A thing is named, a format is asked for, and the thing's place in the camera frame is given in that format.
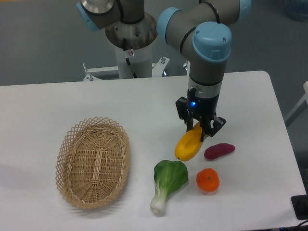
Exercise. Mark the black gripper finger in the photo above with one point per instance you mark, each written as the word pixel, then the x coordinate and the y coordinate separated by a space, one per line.
pixel 210 125
pixel 185 111

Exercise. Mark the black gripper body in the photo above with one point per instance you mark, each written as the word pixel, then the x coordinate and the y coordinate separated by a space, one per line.
pixel 197 106

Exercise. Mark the yellow mango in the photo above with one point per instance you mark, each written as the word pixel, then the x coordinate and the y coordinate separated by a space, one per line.
pixel 190 144

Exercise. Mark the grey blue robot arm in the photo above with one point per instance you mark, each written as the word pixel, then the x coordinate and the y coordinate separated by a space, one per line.
pixel 201 35

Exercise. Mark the purple sweet potato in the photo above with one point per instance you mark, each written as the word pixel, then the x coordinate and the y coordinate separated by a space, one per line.
pixel 218 150

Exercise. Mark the orange tangerine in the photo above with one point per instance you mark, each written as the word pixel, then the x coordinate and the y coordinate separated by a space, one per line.
pixel 208 180

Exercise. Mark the green bok choy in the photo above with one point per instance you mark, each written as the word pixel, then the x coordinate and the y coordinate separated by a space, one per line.
pixel 169 176

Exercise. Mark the woven wicker basket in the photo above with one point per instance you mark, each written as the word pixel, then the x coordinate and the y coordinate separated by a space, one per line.
pixel 93 163

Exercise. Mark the black device at edge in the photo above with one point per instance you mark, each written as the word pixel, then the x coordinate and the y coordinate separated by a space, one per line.
pixel 300 206

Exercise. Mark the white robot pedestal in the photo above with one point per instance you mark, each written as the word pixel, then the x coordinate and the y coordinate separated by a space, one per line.
pixel 133 45

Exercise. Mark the white frame at right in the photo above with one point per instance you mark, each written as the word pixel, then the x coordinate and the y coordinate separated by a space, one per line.
pixel 298 108

